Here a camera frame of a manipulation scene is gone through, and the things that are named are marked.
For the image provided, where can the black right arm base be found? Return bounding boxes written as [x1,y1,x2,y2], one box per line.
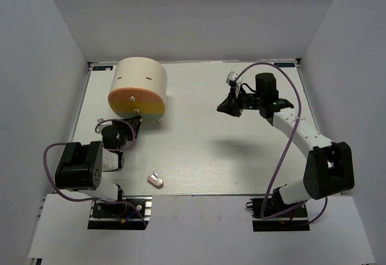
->
[245,197,310,232]

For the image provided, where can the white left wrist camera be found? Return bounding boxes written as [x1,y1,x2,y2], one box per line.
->
[94,118,113,134]

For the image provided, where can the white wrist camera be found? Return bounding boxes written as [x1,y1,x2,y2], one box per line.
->
[226,71,243,95]
[94,118,113,134]

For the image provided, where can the pink white eraser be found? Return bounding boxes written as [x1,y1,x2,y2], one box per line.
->
[147,171,164,189]

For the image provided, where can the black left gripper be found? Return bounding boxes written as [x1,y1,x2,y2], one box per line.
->
[112,115,141,152]

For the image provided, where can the blue left corner label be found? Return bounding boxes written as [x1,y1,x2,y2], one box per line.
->
[92,65,113,71]

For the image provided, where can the blue right corner label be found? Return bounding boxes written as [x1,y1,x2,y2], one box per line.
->
[274,62,296,68]

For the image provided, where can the blue corner label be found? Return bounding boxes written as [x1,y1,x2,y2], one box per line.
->
[274,62,296,68]
[92,65,113,71]

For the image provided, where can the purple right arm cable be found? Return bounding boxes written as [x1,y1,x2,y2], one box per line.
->
[235,62,328,224]

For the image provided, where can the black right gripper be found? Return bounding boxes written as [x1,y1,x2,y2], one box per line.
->
[218,85,264,117]

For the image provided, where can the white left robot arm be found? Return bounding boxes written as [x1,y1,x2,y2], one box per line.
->
[54,116,142,216]

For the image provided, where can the beige orange drawer container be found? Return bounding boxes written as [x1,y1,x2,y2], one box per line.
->
[108,57,168,121]

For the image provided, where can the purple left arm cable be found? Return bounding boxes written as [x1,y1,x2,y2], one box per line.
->
[43,119,148,228]

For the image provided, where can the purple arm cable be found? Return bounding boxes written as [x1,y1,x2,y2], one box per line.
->
[235,62,328,224]
[43,119,148,228]

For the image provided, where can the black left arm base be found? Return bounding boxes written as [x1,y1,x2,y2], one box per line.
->
[87,196,153,231]

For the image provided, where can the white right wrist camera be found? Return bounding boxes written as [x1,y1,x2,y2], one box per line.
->
[226,71,243,95]

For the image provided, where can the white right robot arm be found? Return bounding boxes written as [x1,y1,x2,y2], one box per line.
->
[217,72,355,219]

